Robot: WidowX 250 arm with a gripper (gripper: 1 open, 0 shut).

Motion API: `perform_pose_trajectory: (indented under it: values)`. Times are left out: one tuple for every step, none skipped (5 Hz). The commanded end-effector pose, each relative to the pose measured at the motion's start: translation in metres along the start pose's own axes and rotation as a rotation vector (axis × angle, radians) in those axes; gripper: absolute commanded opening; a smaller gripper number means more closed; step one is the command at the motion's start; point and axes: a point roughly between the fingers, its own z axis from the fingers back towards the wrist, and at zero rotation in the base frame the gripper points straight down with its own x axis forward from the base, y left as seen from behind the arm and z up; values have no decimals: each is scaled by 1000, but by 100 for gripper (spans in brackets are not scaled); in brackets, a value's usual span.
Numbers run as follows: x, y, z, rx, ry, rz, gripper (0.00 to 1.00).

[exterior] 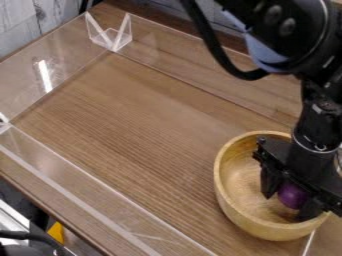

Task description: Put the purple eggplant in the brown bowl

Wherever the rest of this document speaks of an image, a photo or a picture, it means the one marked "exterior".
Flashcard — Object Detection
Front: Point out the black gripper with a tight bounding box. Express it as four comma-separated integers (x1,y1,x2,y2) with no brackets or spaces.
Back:
253,135,342,222

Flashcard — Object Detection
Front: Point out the purple toy eggplant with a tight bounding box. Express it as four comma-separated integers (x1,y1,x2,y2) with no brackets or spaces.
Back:
278,182,309,210

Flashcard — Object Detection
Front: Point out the light wooden bowl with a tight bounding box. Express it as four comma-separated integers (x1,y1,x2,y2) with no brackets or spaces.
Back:
214,130,332,241

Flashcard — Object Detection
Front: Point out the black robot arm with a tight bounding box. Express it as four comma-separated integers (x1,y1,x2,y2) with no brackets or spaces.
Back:
215,0,342,221

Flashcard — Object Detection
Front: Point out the black cable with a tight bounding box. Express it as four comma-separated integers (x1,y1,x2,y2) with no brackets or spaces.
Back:
179,0,273,82

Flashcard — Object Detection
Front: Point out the clear acrylic wall panel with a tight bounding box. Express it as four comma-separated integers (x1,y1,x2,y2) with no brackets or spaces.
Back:
0,119,215,256

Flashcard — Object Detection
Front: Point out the clear acrylic corner bracket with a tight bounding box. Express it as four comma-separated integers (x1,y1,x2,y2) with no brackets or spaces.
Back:
85,13,133,53

